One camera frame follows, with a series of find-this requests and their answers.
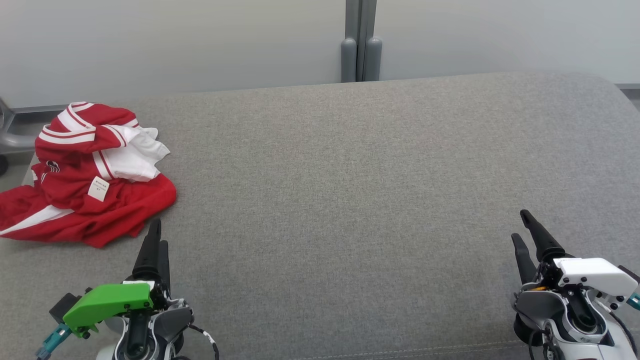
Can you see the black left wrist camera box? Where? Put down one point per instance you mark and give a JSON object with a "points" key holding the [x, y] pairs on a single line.
{"points": [[64, 306]]}

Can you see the red shorts with white stripe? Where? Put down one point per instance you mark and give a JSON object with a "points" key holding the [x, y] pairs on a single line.
{"points": [[60, 232]]}

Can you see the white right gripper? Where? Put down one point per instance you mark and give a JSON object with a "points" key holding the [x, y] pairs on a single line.
{"points": [[600, 277]]}

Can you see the grey metal slanted frame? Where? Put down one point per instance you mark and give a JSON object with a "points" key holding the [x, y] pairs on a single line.
{"points": [[15, 141]]}

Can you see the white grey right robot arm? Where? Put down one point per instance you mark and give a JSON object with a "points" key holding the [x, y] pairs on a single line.
{"points": [[537, 306]]}

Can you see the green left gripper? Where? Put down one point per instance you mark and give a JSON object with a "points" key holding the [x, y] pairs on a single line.
{"points": [[110, 302]]}

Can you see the grey upright partition post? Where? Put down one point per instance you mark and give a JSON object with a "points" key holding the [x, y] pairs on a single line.
{"points": [[361, 30]]}

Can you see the red shirt with white sleeves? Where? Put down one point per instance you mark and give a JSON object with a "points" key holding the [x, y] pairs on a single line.
{"points": [[75, 150]]}

